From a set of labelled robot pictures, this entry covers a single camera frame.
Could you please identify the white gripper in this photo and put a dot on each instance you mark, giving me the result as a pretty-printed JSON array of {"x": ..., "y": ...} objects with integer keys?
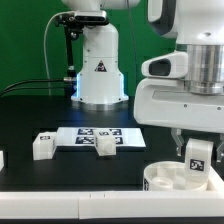
[{"x": 164, "y": 102}]

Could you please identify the white round stool seat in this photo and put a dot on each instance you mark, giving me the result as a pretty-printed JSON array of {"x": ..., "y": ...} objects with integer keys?
[{"x": 169, "y": 176}]

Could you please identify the white marker sheet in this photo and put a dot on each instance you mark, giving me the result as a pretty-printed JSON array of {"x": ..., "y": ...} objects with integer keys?
[{"x": 83, "y": 136}]

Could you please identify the white workspace border frame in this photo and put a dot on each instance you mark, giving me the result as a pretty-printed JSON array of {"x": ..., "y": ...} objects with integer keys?
[{"x": 115, "y": 204}]

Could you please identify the black camera on stand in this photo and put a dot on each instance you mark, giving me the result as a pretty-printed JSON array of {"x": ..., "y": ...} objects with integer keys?
[{"x": 74, "y": 23}]

